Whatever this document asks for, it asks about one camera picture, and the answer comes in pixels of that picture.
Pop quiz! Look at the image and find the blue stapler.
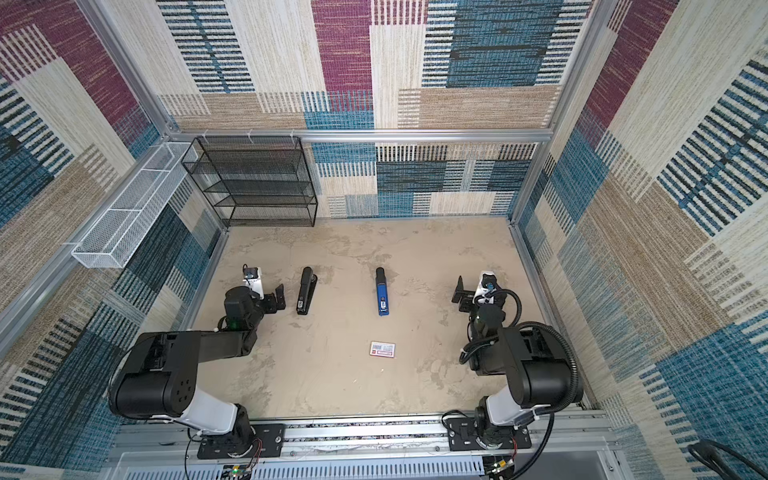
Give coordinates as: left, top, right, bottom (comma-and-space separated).
375, 267, 389, 316

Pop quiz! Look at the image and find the red white staple box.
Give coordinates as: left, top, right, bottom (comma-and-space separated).
369, 341, 396, 358

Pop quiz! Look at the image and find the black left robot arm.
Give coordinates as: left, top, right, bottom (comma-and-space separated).
108, 284, 286, 460

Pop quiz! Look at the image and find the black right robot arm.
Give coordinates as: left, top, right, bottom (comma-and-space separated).
441, 272, 583, 451

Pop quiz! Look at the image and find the black mesh shelf rack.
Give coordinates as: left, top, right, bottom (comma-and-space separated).
181, 136, 318, 228

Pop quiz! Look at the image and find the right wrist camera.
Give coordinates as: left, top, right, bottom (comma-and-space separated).
473, 271, 500, 305

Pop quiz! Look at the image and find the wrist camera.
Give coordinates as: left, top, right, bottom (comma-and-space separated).
242, 264, 264, 299
473, 271, 500, 305

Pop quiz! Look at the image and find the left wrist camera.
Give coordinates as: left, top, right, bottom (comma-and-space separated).
242, 264, 264, 299

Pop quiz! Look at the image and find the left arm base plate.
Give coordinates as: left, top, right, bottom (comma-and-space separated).
196, 423, 286, 460

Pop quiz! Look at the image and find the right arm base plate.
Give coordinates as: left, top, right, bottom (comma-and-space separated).
441, 415, 532, 451

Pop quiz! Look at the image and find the white wire mesh basket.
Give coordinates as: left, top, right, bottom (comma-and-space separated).
72, 142, 190, 269

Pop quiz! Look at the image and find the aluminium front rail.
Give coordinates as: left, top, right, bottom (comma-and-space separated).
99, 408, 633, 479

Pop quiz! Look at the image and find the black cable bottom right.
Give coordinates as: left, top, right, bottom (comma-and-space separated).
687, 439, 768, 480

